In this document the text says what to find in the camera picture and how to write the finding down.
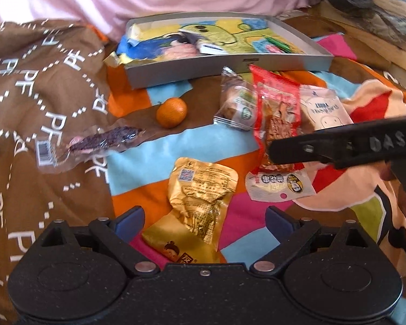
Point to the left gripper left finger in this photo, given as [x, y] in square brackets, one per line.
[113, 237]

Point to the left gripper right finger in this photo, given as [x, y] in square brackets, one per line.
[295, 237]

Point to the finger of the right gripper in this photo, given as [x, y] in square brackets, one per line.
[344, 146]

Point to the toast bread packet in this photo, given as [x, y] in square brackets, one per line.
[321, 109]

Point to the gold foil snack packet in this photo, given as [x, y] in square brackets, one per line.
[199, 194]

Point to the clear packet dark dried fruit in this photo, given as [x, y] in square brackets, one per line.
[54, 158]

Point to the red tofu skewer snack packet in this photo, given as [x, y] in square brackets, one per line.
[278, 117]

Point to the orange mandarin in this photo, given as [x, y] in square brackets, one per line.
[171, 113]

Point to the clear pastry packet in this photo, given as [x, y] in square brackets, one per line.
[238, 102]

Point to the blue white snack packet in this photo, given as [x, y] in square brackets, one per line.
[202, 44]

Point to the colourful striped blanket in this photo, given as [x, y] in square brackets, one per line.
[369, 88]

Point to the grey cardboard tray box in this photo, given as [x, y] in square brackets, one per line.
[315, 57]

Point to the green snack packet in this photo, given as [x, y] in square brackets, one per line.
[280, 45]

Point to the light blue pink snack packet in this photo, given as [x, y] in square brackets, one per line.
[264, 47]

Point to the brown PF patterned cloth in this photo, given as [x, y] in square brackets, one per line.
[52, 86]

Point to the colourful bird drawing paper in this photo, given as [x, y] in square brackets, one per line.
[161, 41]

